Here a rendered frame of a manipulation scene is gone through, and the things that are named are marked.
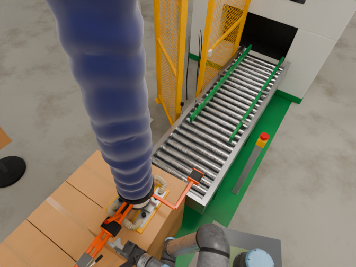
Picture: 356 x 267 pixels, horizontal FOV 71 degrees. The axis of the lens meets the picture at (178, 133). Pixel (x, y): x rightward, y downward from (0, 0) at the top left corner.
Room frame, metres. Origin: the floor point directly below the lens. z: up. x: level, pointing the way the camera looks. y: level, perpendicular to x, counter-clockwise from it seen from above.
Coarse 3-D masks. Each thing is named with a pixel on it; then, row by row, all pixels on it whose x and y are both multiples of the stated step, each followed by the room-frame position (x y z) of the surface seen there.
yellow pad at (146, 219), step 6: (156, 186) 0.75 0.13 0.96; (156, 192) 0.70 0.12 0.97; (168, 192) 0.71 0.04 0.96; (156, 204) 0.61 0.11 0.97; (144, 210) 0.57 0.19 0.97; (156, 210) 0.58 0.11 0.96; (138, 216) 0.53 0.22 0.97; (144, 216) 0.53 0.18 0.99; (150, 216) 0.54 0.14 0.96; (132, 222) 0.49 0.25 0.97; (144, 222) 0.49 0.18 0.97; (138, 228) 0.46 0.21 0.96; (144, 228) 0.46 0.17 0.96
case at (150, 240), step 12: (156, 168) 0.90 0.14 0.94; (168, 180) 0.81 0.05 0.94; (180, 180) 0.82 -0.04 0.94; (180, 192) 0.72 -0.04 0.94; (108, 204) 0.60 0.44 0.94; (180, 204) 0.71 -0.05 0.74; (96, 216) 0.52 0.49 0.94; (132, 216) 0.54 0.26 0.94; (156, 216) 0.54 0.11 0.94; (168, 216) 0.56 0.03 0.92; (96, 228) 0.44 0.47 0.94; (156, 228) 0.47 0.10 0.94; (168, 228) 0.56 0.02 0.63; (108, 240) 0.38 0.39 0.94; (132, 240) 0.39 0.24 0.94; (144, 240) 0.39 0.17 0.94; (156, 240) 0.42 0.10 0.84; (156, 252) 0.41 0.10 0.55
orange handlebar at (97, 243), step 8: (192, 184) 0.73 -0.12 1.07; (184, 192) 0.66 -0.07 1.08; (160, 200) 0.60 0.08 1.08; (120, 208) 0.53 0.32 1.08; (128, 208) 0.54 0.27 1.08; (176, 208) 0.56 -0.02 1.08; (104, 232) 0.39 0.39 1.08; (96, 240) 0.34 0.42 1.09; (104, 240) 0.35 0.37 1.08; (88, 248) 0.30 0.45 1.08; (96, 248) 0.30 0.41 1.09
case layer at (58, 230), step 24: (96, 168) 1.08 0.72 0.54; (72, 192) 0.84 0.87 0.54; (96, 192) 0.85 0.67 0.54; (48, 216) 0.62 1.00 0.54; (72, 216) 0.64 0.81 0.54; (24, 240) 0.44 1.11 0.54; (48, 240) 0.45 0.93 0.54; (72, 240) 0.46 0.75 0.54; (0, 264) 0.26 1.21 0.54; (24, 264) 0.27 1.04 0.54; (48, 264) 0.28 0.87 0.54; (72, 264) 0.29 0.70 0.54; (96, 264) 0.30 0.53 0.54; (120, 264) 0.31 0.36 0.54
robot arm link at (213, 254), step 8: (200, 248) 0.23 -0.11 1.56; (208, 248) 0.22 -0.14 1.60; (200, 256) 0.20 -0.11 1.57; (208, 256) 0.19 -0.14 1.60; (216, 256) 0.19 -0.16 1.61; (224, 256) 0.20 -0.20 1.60; (200, 264) 0.17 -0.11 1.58; (208, 264) 0.17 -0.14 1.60; (216, 264) 0.17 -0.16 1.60; (224, 264) 0.17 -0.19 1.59
